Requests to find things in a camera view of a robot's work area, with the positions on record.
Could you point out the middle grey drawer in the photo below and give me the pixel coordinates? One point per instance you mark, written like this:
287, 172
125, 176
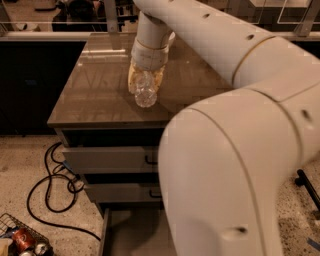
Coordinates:
123, 187

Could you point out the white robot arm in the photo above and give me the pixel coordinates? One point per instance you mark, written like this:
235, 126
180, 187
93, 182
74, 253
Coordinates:
223, 159

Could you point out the black metal bar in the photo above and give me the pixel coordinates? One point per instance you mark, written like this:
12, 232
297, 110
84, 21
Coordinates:
303, 180

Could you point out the silver can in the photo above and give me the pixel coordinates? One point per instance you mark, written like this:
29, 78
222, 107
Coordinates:
41, 249
27, 253

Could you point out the clear plastic water bottle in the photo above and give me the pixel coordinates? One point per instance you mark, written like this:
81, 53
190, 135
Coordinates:
145, 93

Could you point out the person in background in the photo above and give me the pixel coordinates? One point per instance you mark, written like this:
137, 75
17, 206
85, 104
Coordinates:
80, 16

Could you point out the top grey drawer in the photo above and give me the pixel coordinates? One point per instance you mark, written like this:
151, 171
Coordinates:
113, 150

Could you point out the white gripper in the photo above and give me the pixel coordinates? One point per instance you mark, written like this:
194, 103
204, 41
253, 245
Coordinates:
149, 57

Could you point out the bottom grey drawer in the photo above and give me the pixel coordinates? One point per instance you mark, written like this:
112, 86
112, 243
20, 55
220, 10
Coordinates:
135, 231

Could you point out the grey drawer cabinet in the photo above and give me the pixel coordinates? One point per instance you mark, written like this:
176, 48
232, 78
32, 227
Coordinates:
96, 95

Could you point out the black wire basket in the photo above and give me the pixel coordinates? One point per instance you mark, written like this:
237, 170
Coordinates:
10, 224

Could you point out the grey drawer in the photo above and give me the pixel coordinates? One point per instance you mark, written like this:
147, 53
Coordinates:
135, 231
123, 187
113, 150

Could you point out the red soda can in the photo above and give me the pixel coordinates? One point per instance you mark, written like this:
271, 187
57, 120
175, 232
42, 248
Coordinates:
23, 240

